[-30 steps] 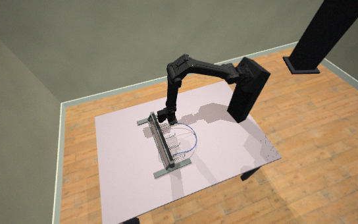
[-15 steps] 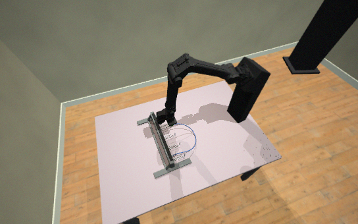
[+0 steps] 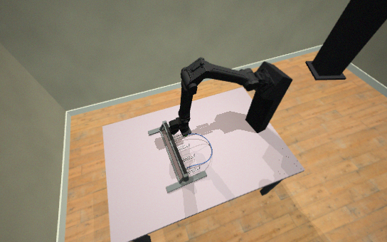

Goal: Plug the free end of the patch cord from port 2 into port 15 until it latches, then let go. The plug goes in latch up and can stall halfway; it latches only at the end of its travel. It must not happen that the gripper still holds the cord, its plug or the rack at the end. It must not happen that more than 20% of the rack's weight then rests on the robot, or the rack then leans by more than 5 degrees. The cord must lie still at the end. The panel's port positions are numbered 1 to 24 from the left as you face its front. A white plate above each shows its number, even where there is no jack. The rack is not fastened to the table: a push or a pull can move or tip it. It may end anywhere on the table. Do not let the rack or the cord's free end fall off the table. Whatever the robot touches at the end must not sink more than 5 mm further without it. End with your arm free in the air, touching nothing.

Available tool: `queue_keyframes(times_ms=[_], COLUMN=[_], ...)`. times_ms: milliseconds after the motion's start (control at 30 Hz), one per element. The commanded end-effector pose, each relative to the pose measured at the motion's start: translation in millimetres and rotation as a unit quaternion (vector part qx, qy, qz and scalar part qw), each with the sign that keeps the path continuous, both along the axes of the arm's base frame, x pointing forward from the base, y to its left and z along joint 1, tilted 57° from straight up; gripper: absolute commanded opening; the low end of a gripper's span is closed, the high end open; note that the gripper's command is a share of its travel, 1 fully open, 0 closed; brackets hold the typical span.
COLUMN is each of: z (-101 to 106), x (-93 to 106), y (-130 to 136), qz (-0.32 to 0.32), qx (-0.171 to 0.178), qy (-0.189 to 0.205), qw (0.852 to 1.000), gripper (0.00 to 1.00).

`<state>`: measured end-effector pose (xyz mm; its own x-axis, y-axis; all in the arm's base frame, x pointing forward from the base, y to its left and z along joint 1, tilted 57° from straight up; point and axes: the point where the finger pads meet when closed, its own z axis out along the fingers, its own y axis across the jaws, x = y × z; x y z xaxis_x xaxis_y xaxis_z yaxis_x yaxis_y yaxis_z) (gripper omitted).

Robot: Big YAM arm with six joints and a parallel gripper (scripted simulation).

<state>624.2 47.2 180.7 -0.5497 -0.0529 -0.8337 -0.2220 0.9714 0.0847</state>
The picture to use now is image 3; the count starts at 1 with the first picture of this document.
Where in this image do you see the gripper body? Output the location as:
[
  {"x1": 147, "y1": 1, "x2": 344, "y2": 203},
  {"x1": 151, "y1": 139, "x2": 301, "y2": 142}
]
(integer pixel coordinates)
[{"x1": 182, "y1": 125, "x2": 191, "y2": 136}]

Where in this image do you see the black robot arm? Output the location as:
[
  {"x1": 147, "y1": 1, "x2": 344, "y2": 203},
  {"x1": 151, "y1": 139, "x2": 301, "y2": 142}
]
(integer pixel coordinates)
[{"x1": 169, "y1": 58, "x2": 275, "y2": 135}]

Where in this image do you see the black patch panel rack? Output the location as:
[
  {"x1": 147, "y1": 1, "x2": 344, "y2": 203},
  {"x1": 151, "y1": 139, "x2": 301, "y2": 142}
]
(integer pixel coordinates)
[{"x1": 148, "y1": 120, "x2": 207, "y2": 193}]

